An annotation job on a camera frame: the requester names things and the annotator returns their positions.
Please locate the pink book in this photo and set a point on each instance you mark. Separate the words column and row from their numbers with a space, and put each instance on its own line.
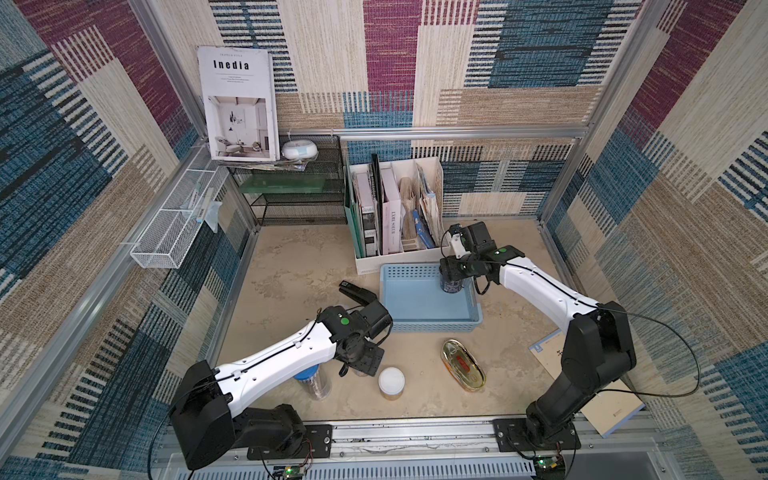
column 392, row 213

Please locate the grey round tin can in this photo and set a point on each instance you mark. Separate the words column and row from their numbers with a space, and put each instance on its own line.
column 451, row 279

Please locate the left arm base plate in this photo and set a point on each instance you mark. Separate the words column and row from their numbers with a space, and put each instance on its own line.
column 315, row 443

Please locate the Inedia magazine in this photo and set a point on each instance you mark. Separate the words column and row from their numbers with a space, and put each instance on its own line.
column 239, row 100

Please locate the green cutting mat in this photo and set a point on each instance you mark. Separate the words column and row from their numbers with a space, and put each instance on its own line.
column 283, row 184

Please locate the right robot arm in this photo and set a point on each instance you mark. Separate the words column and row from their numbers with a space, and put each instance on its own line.
column 598, row 347

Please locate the white round device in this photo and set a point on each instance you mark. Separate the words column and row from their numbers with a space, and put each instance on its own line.
column 300, row 150

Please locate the clear jar blue lid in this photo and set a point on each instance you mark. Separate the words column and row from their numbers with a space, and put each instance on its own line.
column 315, row 382

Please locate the green folder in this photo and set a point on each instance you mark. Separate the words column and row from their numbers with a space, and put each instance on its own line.
column 353, row 216

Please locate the black wire shelf rack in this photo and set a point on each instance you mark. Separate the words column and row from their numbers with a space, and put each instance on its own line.
column 324, row 208

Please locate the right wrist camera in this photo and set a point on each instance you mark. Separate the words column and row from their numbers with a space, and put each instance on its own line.
column 457, row 246

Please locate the white wire basket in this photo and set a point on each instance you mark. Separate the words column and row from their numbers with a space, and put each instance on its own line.
column 164, row 238

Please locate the white file organizer box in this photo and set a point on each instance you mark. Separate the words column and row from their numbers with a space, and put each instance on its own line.
column 420, row 183

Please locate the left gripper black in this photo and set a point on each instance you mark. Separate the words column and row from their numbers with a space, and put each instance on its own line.
column 373, row 359

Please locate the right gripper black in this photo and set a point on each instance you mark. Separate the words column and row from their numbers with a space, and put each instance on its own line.
column 454, row 267

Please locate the black stapler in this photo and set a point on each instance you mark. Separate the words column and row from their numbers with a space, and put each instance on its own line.
column 358, row 294

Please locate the oval gold fish tin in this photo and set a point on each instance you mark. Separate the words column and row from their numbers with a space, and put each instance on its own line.
column 462, row 366

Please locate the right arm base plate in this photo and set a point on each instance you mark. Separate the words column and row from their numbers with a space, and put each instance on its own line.
column 526, row 435

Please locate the light blue plastic basket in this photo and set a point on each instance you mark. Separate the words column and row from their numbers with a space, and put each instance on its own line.
column 413, row 295

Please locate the small orange can white lid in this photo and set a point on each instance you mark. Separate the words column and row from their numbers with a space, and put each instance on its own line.
column 391, row 383

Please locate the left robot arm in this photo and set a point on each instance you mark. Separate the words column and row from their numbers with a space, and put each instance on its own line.
column 212, row 410

